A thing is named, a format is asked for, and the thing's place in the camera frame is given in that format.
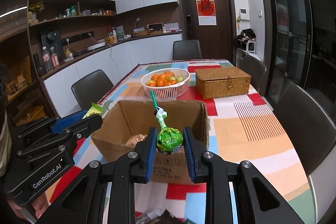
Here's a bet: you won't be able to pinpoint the green lollipop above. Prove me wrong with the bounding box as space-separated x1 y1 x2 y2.
150 90 183 155

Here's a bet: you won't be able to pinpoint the small green candy packet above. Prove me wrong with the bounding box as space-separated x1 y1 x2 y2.
83 103 103 119

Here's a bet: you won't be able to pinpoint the dark brown chocolate bar packet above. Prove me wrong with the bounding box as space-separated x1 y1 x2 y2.
135 209 183 224

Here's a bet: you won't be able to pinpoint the brown cardboard box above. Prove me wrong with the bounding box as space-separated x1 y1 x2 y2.
91 99 210 185

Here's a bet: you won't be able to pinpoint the white counter cabinets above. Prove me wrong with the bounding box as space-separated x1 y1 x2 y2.
44 34 182 117

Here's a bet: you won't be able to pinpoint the dark chair left near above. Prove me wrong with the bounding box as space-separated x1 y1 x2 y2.
71 69 114 110

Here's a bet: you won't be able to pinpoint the dark chair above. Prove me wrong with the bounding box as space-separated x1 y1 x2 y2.
71 69 114 110
238 55 267 92
273 83 335 176

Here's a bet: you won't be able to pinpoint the white fruit basket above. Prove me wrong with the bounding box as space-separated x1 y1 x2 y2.
141 68 190 100

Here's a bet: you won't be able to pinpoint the woven wicker basket box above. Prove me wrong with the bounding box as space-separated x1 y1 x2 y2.
195 67 251 99

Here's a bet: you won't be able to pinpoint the dark chair far end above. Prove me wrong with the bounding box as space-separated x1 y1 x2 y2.
173 40 202 61

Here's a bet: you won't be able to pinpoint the dark chair right far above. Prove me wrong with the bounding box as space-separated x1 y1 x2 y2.
238 55 267 92

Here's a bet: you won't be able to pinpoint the dark wooden door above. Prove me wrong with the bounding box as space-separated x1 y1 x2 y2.
179 0 236 61

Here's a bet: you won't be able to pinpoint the dark chair right near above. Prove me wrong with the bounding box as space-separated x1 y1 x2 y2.
273 83 335 176

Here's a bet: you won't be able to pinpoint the red fu door poster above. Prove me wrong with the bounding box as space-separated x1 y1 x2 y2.
196 0 217 26

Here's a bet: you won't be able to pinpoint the black glass cabinet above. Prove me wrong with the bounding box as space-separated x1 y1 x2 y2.
264 0 335 111

